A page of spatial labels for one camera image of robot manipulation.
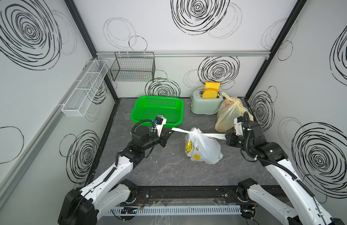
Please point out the front toast slice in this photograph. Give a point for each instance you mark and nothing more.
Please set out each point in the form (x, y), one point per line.
(209, 94)

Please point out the back toast slice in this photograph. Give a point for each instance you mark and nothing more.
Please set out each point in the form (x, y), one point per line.
(213, 85)

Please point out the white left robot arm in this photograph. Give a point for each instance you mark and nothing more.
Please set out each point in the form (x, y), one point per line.
(89, 204)

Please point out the mint green toaster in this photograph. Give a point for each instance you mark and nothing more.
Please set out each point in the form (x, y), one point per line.
(207, 106)

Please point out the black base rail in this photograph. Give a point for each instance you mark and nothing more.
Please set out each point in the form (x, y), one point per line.
(230, 194)

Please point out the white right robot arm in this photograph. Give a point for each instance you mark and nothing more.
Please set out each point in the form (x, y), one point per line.
(305, 210)

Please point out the yellowish fruit print plastic bag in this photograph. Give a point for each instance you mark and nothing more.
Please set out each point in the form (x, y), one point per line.
(230, 109)

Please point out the grey slotted cable duct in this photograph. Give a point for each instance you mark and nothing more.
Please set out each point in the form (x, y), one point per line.
(176, 210)

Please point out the black wire wall basket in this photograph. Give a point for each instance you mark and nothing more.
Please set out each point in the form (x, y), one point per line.
(133, 67)

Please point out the green plastic basket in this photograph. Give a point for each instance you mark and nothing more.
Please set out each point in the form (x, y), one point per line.
(148, 107)

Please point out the clear plastic cup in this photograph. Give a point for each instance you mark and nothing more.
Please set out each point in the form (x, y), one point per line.
(126, 111)

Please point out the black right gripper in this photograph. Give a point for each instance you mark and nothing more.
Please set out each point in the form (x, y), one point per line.
(229, 139)

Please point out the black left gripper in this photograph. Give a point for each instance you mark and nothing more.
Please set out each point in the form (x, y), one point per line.
(162, 138)

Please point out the white bunny print plastic bag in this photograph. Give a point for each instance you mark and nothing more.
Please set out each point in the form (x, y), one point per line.
(202, 147)

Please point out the white mesh wall shelf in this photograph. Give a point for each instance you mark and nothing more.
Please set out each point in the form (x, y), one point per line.
(90, 89)

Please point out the toast slice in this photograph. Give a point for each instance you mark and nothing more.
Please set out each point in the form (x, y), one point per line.
(209, 94)
(213, 85)

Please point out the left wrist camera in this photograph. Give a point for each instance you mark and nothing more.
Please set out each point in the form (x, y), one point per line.
(159, 121)

